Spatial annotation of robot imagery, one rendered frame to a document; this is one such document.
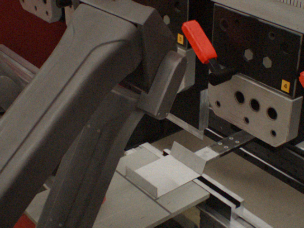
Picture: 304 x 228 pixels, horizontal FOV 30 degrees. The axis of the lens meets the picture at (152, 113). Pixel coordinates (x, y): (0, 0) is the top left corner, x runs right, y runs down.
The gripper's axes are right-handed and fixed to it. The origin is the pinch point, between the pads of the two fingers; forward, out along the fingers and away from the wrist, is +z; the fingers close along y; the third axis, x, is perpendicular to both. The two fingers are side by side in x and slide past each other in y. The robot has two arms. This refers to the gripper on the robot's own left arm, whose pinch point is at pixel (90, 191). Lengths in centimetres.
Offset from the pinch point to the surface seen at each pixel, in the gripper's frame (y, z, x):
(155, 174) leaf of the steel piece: 0.1, 8.9, -10.4
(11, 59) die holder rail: 69, 15, -14
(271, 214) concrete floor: 55, 149, -57
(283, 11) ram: -21.9, -21.6, -29.1
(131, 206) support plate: -4.2, 5.0, -3.0
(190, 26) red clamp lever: -9.6, -19.2, -23.5
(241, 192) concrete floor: 73, 150, -58
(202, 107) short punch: -5.3, -0.8, -21.8
